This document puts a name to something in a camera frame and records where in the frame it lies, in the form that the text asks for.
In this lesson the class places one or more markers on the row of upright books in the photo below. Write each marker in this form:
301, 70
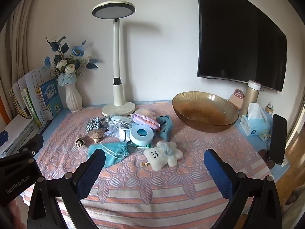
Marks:
19, 100

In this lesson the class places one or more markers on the gold thermos bottle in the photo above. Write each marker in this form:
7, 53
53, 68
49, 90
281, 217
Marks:
251, 95

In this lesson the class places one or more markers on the small striped plush toy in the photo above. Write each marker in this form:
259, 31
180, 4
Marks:
80, 142

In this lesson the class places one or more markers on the pink floral blanket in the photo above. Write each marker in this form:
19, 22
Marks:
143, 183

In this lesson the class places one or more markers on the beige curtain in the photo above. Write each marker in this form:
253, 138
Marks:
16, 52

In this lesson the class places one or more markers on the blue and white artificial flowers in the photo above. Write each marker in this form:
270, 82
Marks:
69, 69

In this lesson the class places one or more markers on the small patterned packet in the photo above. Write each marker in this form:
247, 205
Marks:
264, 137

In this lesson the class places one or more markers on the small pink device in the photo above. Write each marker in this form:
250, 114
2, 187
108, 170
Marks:
237, 99

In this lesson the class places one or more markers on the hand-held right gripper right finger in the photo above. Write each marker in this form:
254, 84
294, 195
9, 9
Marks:
219, 174

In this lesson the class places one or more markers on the wrappers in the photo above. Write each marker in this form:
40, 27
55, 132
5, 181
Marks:
113, 134

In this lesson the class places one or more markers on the pencil holder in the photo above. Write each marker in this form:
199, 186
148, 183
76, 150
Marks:
269, 109

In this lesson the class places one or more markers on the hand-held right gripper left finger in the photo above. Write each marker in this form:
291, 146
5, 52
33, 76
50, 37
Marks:
90, 174

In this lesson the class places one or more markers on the blue tissue box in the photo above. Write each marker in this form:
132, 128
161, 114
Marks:
255, 126

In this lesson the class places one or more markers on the black upright phone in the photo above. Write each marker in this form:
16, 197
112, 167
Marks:
278, 138

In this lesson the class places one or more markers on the blue illustrated book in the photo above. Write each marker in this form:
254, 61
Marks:
51, 100

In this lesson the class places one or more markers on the light blue tape roll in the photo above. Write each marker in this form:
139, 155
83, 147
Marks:
135, 138

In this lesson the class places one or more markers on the translucent plastic bag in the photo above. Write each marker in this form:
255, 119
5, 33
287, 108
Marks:
145, 112

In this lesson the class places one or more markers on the white and blue cloud plush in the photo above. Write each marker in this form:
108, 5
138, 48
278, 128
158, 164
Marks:
174, 155

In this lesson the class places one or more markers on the black and white scrunchie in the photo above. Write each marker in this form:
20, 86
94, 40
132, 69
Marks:
91, 124

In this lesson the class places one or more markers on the white printed booklet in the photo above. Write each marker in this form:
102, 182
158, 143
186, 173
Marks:
35, 78

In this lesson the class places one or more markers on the black wall television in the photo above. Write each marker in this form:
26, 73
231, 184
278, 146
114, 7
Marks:
238, 40

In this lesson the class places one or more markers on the teal sock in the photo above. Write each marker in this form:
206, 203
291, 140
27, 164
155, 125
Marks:
166, 128

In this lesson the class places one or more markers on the white desk lamp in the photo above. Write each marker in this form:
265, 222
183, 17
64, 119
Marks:
118, 52

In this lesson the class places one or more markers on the amber glass bowl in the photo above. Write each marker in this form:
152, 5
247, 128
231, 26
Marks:
205, 114

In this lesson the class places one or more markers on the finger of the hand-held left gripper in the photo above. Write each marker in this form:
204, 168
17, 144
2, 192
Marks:
3, 137
35, 144

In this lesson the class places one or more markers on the white ribbed vase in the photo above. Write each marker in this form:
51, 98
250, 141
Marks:
73, 100

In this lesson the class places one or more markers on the stack of flat books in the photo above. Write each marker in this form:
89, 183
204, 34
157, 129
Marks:
16, 133

